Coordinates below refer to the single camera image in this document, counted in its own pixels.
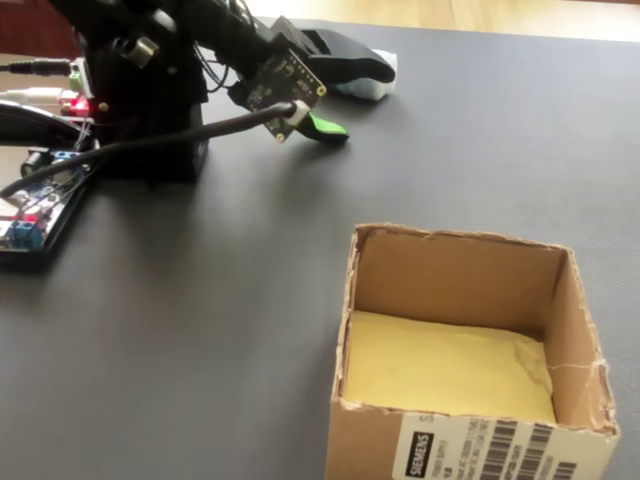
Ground black curved band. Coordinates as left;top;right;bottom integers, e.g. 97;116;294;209
0;98;85;152

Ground black power plug cable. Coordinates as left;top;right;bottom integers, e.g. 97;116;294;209
0;58;76;78

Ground camera circuit board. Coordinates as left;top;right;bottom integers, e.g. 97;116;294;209
231;15;329;145

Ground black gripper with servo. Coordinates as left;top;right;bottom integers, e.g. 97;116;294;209
296;28;397;147

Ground open brown cardboard box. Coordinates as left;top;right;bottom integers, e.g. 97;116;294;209
324;222;622;480

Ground yellow foam pad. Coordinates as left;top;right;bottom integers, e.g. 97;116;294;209
344;309;559;427

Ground electronics controller board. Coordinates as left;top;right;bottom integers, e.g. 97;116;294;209
0;148;104;274

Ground white foam block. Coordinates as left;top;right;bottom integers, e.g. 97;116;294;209
333;48;400;103

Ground blue-terminal electronics board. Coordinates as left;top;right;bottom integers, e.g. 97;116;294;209
0;147;91;252

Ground white USB cable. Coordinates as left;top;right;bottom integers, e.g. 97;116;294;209
0;85;67;104

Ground small red-lit controller board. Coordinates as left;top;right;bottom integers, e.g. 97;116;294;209
58;91;97;120

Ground white barcode shipping label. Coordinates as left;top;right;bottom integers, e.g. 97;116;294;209
392;411;582;480

